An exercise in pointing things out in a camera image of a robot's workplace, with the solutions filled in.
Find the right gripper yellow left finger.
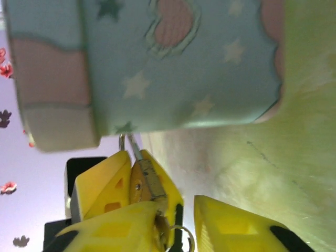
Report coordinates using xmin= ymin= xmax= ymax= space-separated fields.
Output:
xmin=52 ymin=201 xmax=161 ymax=252

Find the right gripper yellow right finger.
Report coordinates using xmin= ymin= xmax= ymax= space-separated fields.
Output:
xmin=193 ymin=195 xmax=316 ymax=252

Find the clear blue plastic bag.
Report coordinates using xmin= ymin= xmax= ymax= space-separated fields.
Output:
xmin=4 ymin=0 xmax=286 ymax=153

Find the metal key ring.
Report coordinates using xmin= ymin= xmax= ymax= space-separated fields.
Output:
xmin=167 ymin=225 xmax=196 ymax=252

